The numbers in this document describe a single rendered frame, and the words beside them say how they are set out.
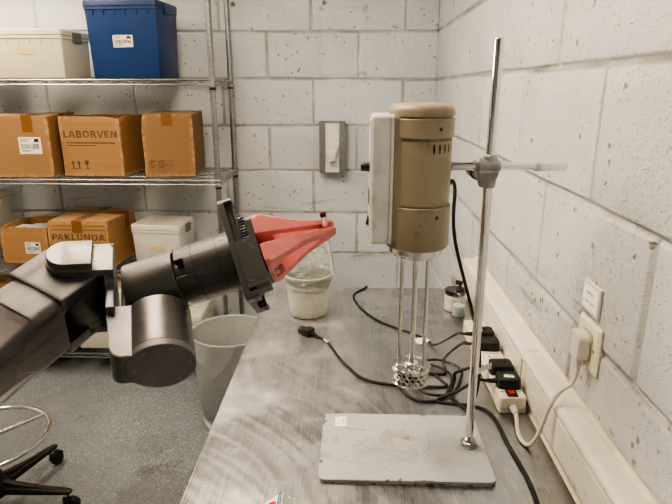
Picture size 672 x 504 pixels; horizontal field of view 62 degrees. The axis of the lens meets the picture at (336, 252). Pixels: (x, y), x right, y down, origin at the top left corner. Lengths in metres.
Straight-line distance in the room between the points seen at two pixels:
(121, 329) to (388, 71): 2.53
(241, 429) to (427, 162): 0.63
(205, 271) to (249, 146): 2.47
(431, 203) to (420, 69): 2.09
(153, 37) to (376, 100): 1.08
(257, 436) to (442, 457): 0.35
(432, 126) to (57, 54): 2.18
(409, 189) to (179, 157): 1.93
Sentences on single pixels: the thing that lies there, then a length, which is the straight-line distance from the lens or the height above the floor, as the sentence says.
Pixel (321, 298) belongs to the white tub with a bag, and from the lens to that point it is 1.61.
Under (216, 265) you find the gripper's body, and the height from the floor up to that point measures 1.23.
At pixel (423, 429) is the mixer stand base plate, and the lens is 1.14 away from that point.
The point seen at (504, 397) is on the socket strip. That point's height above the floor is 0.79.
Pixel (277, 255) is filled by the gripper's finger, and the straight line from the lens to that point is 0.51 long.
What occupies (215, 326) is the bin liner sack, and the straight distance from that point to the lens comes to 2.53.
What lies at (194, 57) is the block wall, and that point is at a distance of 3.02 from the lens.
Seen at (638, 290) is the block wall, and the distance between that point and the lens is 0.91.
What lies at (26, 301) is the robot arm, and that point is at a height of 1.22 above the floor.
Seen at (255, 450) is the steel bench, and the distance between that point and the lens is 1.10.
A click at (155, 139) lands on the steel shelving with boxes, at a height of 1.16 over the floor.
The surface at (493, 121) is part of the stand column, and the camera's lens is 0.91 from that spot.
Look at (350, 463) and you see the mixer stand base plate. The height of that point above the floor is 0.76.
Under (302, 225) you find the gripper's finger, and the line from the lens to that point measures 0.53.
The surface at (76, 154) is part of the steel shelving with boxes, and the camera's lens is 2.88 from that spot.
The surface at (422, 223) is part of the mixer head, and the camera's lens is 0.87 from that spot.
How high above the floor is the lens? 1.39
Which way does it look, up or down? 16 degrees down
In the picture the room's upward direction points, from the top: straight up
